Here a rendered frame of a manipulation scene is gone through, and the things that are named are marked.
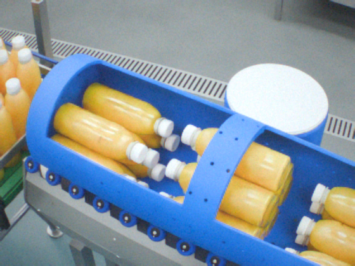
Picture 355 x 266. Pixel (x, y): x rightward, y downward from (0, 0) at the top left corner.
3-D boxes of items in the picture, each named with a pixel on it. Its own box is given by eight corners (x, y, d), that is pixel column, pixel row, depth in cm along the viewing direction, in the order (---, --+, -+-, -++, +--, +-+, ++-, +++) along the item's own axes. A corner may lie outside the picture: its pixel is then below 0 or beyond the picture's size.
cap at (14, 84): (21, 82, 133) (20, 77, 132) (18, 92, 131) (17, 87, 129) (8, 83, 133) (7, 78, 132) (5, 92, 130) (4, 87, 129)
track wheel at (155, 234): (166, 228, 116) (170, 226, 118) (149, 219, 118) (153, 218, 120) (160, 246, 117) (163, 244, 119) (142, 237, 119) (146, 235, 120)
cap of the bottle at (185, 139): (199, 124, 110) (191, 120, 111) (189, 133, 107) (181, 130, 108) (197, 139, 112) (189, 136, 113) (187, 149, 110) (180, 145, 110)
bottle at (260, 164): (294, 150, 103) (203, 112, 110) (281, 171, 98) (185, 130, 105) (286, 178, 107) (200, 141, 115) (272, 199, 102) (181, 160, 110)
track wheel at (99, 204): (109, 199, 122) (114, 198, 123) (94, 191, 123) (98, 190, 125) (104, 216, 122) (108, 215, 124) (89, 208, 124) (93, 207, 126)
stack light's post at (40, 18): (77, 213, 240) (38, 4, 162) (70, 208, 241) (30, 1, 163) (82, 207, 242) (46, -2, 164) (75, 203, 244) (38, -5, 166)
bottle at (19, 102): (40, 132, 149) (28, 77, 134) (36, 151, 143) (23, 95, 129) (17, 132, 149) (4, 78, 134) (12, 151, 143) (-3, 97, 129)
